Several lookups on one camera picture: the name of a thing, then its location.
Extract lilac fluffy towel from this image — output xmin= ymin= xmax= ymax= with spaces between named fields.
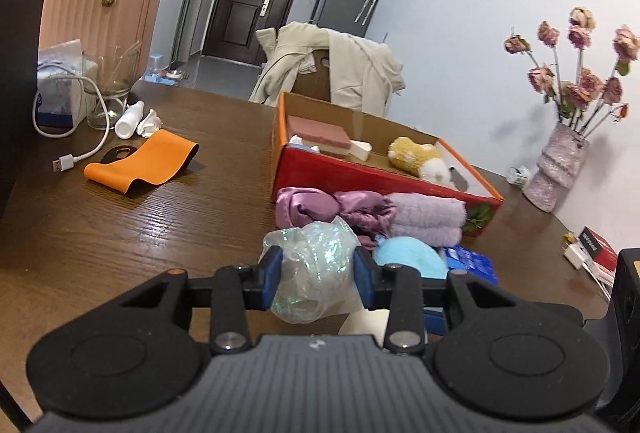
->
xmin=386 ymin=192 xmax=469 ymax=247

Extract red and black box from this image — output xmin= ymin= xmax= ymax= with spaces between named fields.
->
xmin=577 ymin=226 xmax=620 ymax=276

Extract brown cardboard box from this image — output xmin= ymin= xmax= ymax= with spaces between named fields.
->
xmin=292 ymin=48 xmax=332 ymax=102

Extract small white bottle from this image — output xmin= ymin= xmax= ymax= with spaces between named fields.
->
xmin=114 ymin=101 xmax=146 ymax=138

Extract blue tissue pack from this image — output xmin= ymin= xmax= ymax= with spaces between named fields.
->
xmin=424 ymin=245 xmax=501 ymax=335

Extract beige coat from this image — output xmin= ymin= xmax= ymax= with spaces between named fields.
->
xmin=248 ymin=21 xmax=407 ymax=117

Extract small crumpled white tissue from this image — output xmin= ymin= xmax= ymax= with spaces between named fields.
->
xmin=137 ymin=109 xmax=164 ymax=137

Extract white USB cable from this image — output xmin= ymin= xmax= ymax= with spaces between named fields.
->
xmin=32 ymin=72 xmax=110 ymax=174

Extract pink layered soap bar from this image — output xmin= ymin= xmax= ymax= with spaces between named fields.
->
xmin=286 ymin=115 xmax=353 ymax=159

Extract blue and white tissue box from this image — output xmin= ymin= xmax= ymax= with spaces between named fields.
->
xmin=37 ymin=39 xmax=99 ymax=128

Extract white charger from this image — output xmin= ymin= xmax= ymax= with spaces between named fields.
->
xmin=562 ymin=235 xmax=597 ymax=271

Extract dried pink roses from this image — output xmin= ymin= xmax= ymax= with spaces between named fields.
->
xmin=503 ymin=6 xmax=640 ymax=140

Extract purple satin cloth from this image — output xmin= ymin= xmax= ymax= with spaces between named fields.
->
xmin=274 ymin=186 xmax=397 ymax=240

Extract blue pet feeder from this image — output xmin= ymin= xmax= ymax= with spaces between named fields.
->
xmin=143 ymin=54 xmax=185 ymax=82

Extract light blue puff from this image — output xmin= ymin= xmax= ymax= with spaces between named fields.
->
xmin=372 ymin=235 xmax=449 ymax=282

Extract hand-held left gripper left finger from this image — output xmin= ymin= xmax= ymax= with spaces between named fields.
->
xmin=119 ymin=245 xmax=286 ymax=356

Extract orange elastic band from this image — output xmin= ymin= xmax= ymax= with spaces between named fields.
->
xmin=83 ymin=129 xmax=200 ymax=198

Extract yellow and white plush toy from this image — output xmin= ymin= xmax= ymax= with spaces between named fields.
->
xmin=387 ymin=136 xmax=454 ymax=187

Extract clear glass jar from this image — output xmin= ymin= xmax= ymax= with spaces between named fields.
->
xmin=81 ymin=44 xmax=138 ymax=132

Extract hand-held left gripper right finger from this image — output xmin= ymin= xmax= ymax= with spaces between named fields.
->
xmin=353 ymin=247 xmax=584 ymax=357

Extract pink textured vase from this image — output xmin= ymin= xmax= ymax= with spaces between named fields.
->
xmin=522 ymin=121 xmax=591 ymax=214

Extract pink ribbed suitcase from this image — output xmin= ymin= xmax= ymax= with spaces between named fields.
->
xmin=39 ymin=0 xmax=164 ymax=86

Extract iridescent plastic bag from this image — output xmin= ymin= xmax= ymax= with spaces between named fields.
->
xmin=259 ymin=217 xmax=367 ymax=326

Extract black paper bag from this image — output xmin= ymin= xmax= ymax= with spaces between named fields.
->
xmin=0 ymin=0 xmax=68 ymax=226

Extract red cardboard box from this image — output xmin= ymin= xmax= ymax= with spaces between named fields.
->
xmin=271 ymin=91 xmax=505 ymax=242

